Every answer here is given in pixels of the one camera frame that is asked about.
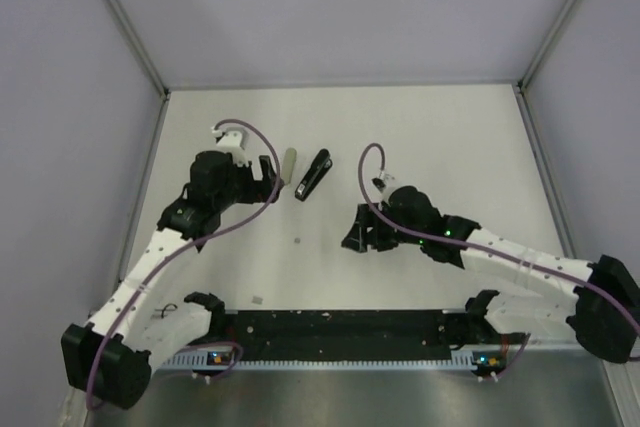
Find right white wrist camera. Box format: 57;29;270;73
371;169;400;201

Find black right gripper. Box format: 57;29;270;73
342;203;425;254

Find beige green stapler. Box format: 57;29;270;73
281;147;297;185

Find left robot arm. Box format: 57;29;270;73
61;149;282;410

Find black stapler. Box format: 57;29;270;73
294;148;333;202

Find white toothed cable duct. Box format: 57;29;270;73
164;349;506;373

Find aluminium frame rail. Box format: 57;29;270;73
102;0;170;101

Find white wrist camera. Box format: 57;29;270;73
211;127;250;167
371;169;400;201

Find purple cable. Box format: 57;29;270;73
360;142;640;383
84;119;282;411

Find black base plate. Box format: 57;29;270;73
204;310;470;362

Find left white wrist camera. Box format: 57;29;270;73
211;127;250;167

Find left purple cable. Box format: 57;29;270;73
84;119;282;411

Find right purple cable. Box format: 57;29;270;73
360;142;640;383

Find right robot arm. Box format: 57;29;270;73
341;186;639;364

